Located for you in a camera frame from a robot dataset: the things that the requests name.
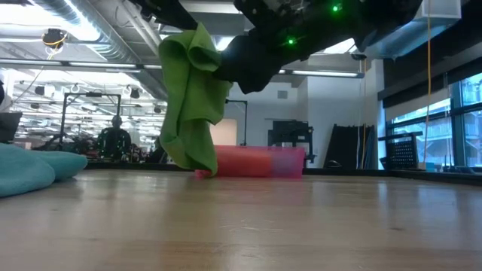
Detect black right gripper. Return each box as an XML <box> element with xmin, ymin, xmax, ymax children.
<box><xmin>214</xmin><ymin>0</ymin><xmax>423</xmax><ymax>95</ymax></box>

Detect green microfiber towel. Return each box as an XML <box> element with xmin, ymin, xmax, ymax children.
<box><xmin>157</xmin><ymin>22</ymin><xmax>233</xmax><ymax>178</ymax></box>

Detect teal microfiber towel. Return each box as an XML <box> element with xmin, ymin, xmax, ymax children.
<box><xmin>0</xmin><ymin>142</ymin><xmax>88</xmax><ymax>199</ymax></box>

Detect pink translucent plastic basket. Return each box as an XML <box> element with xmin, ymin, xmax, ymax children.
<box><xmin>194</xmin><ymin>145</ymin><xmax>306</xmax><ymax>180</ymax></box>

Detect ceiling light strip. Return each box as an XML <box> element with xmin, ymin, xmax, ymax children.
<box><xmin>278</xmin><ymin>69</ymin><xmax>365</xmax><ymax>79</ymax></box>

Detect black equipment cart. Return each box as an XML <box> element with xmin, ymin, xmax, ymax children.
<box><xmin>267</xmin><ymin>119</ymin><xmax>315</xmax><ymax>165</ymax></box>

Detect black leaning panels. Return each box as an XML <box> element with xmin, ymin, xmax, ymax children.
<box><xmin>323</xmin><ymin>125</ymin><xmax>377</xmax><ymax>170</ymax></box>

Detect person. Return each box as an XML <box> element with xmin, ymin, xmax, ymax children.
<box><xmin>146</xmin><ymin>137</ymin><xmax>169</xmax><ymax>163</ymax></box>
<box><xmin>96</xmin><ymin>114</ymin><xmax>133</xmax><ymax>161</ymax></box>

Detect black perforated panel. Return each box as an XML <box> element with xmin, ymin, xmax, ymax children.
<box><xmin>379</xmin><ymin>131</ymin><xmax>423</xmax><ymax>171</ymax></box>

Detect black background gantry frame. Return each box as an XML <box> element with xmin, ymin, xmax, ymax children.
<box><xmin>225</xmin><ymin>98</ymin><xmax>249</xmax><ymax>147</ymax></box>
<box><xmin>59</xmin><ymin>92</ymin><xmax>122</xmax><ymax>148</ymax></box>

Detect cream wall panel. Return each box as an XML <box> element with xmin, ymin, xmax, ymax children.
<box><xmin>209</xmin><ymin>118</ymin><xmax>238</xmax><ymax>147</ymax></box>

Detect yellow hanging cable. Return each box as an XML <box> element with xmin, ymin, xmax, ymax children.
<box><xmin>423</xmin><ymin>0</ymin><xmax>433</xmax><ymax>169</ymax></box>

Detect black aluminium table frame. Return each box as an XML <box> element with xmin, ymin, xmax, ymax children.
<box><xmin>86</xmin><ymin>160</ymin><xmax>482</xmax><ymax>186</ymax></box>

